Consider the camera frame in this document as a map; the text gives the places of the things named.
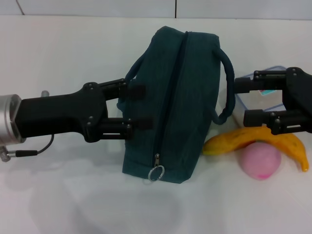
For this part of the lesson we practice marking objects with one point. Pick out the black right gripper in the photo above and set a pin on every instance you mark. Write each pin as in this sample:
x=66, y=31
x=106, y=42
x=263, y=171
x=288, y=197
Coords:
x=299, y=92

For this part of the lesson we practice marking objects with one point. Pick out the yellow banana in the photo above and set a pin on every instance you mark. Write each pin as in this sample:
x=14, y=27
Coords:
x=231, y=142

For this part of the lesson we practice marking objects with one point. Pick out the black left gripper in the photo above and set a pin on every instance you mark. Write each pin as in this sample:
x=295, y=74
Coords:
x=61, y=114

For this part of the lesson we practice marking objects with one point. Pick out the pink peach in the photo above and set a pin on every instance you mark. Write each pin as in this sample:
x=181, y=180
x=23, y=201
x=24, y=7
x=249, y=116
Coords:
x=260, y=161

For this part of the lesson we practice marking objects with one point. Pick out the dark blue insulated bag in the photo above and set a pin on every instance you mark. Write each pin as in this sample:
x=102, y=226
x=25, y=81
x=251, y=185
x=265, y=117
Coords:
x=190, y=97

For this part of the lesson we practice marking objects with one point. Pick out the clear blue-rimmed food container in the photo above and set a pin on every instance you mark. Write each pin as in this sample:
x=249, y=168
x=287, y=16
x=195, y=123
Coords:
x=258, y=101

